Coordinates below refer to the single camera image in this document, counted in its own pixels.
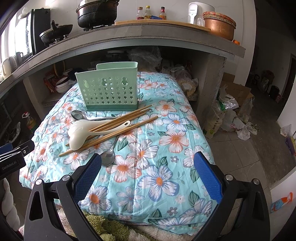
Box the white plastic bag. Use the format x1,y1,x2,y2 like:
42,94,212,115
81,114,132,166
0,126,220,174
220,109,251,141

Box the sauce bottle left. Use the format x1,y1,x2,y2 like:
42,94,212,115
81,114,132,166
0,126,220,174
136,6,144,20

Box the cardboard box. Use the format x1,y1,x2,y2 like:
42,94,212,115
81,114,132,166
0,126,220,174
220,72,254,106

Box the bamboo chopstick two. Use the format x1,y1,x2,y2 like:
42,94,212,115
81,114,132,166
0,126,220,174
58,115,159,158

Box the stack of white bowls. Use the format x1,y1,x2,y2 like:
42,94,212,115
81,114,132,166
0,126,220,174
55,76,72,93

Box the floral quilt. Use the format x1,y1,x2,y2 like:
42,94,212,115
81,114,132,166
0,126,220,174
19,72,217,235

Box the sauce bottle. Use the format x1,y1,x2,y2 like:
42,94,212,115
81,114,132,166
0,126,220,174
136,6,144,20
159,6,167,20
144,5,152,19

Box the sauce bottle middle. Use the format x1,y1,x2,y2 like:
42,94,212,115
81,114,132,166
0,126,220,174
144,5,152,19

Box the black wok with lid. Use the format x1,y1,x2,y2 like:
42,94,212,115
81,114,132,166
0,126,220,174
39,20,73,45

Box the large black pot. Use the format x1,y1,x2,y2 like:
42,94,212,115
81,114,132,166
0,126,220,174
76,0,119,29

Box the green utensil holder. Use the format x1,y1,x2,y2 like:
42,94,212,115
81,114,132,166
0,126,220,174
75,61,138,111

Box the wooden cutting board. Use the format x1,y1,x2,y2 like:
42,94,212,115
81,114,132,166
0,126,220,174
115,20,211,33

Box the white plastic rice spoon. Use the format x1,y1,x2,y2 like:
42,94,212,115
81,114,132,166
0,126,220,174
68,120,130,151

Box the bamboo chopstick one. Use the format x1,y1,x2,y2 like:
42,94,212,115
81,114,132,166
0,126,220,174
90,105,152,132

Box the sauce bottle right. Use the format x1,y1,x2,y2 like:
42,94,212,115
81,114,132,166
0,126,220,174
159,6,167,20

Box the white electric kettle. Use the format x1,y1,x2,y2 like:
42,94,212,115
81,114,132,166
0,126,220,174
188,1,215,27

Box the bamboo chopstick three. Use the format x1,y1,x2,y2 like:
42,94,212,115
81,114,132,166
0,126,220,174
66,108,150,146

